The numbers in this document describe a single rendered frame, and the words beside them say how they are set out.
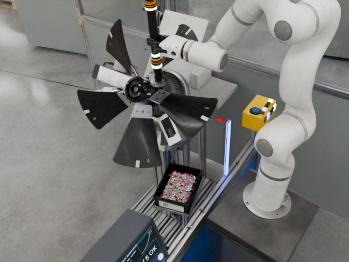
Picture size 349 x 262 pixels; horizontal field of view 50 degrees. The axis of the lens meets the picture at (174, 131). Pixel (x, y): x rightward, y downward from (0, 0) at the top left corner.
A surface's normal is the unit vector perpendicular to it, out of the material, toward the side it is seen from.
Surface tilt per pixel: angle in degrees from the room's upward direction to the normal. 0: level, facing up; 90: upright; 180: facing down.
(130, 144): 51
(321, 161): 90
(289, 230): 5
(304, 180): 90
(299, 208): 5
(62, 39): 90
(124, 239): 15
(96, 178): 0
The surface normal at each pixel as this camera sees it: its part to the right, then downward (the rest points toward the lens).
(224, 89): -0.06, -0.74
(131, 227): -0.27, -0.80
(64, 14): -0.38, 0.64
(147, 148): 0.22, -0.05
